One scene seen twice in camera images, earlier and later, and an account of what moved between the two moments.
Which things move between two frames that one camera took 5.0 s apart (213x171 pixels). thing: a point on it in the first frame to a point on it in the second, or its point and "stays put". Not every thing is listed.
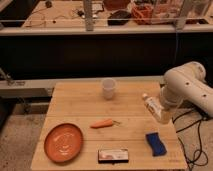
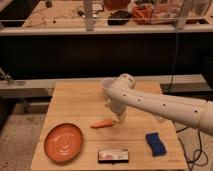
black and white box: [113, 156] stays put
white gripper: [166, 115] to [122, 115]
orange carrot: [104, 123] stays put
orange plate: [63, 142] stays put
